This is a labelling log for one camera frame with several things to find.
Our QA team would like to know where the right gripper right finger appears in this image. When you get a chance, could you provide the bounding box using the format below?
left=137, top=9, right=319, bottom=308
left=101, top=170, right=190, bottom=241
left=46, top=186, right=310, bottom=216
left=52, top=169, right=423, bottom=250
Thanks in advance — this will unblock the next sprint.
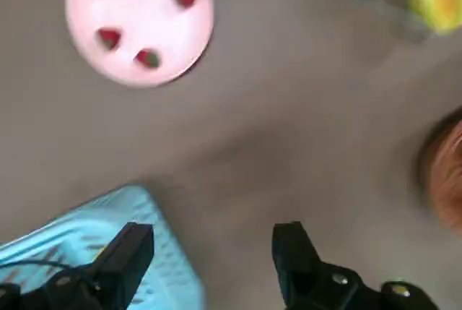
left=271, top=220, right=440, bottom=310

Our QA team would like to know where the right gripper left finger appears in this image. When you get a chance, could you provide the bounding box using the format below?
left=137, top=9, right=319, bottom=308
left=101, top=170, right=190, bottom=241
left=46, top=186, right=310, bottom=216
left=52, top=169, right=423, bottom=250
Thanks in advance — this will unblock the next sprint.
left=0, top=221, right=155, bottom=310

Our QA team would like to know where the blue plastic basket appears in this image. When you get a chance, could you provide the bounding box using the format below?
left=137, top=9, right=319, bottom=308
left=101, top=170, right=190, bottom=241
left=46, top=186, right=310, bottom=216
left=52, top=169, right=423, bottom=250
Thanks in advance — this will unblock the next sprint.
left=0, top=184, right=206, bottom=310

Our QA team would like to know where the brown wicker basket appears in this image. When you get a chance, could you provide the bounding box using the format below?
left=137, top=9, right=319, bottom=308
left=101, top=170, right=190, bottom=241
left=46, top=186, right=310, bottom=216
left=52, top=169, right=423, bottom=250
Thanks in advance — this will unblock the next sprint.
left=418, top=107, right=462, bottom=238

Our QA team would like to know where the pink round plate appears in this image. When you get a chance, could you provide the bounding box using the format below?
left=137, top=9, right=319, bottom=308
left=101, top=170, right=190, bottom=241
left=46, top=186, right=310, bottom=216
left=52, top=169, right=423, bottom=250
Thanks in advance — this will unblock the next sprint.
left=64, top=0, right=216, bottom=90

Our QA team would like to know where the clear acrylic stepped stand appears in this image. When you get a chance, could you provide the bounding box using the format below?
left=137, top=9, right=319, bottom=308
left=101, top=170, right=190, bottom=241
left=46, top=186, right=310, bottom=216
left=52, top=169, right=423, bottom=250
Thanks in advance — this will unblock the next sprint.
left=317, top=0, right=462, bottom=46

